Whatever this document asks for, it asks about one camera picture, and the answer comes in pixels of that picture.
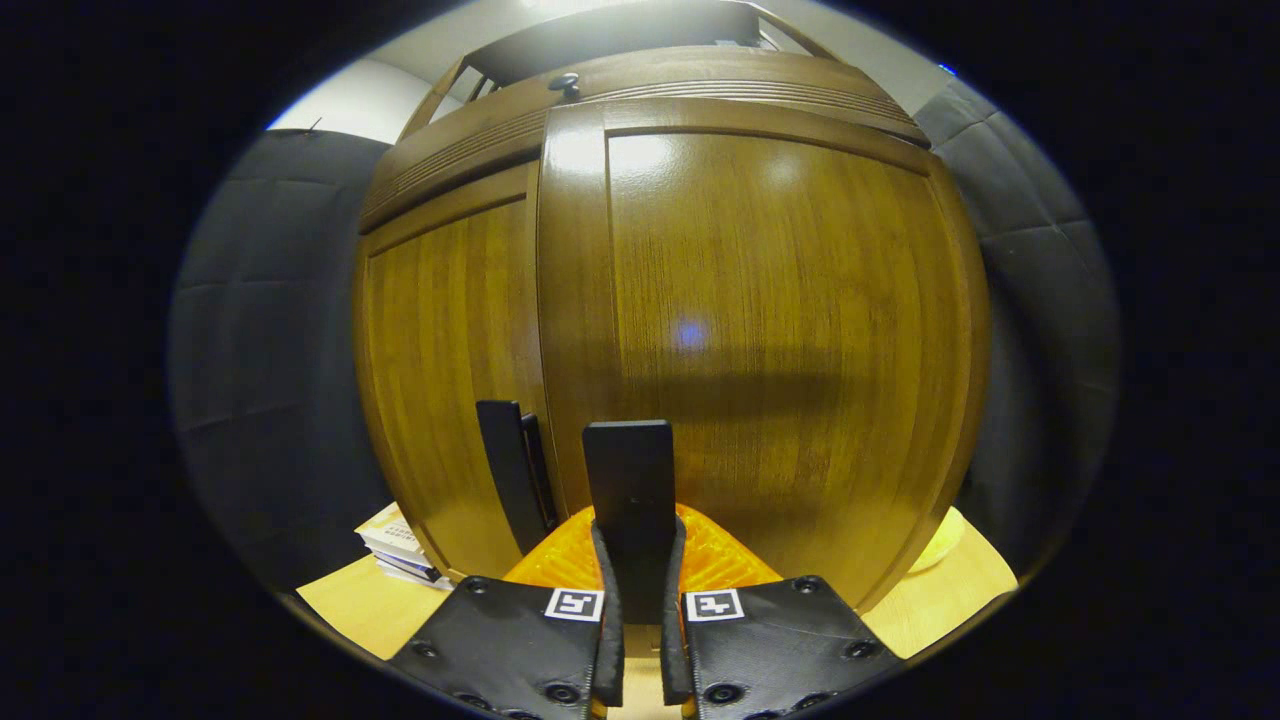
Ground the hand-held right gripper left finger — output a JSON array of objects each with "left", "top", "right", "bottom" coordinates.
[{"left": 388, "top": 505, "right": 626, "bottom": 720}]

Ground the wooden double-door shoe cabinet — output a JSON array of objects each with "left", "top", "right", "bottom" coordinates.
[{"left": 352, "top": 0, "right": 993, "bottom": 613}]

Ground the wooden shoe cabinet door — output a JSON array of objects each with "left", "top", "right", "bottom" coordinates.
[
  {"left": 355, "top": 163, "right": 561, "bottom": 581},
  {"left": 537, "top": 97, "right": 991, "bottom": 613}
]

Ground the stack of books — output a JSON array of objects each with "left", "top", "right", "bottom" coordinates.
[{"left": 355, "top": 502, "right": 451, "bottom": 591}]

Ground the black door handle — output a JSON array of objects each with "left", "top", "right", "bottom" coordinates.
[
  {"left": 476, "top": 400, "right": 559, "bottom": 557},
  {"left": 583, "top": 420, "right": 676, "bottom": 626}
]

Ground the wooden cabinet drawer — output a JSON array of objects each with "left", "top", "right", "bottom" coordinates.
[{"left": 358, "top": 45, "right": 931, "bottom": 233}]

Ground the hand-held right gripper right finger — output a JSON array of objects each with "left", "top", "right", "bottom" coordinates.
[{"left": 660, "top": 503, "right": 906, "bottom": 720}]

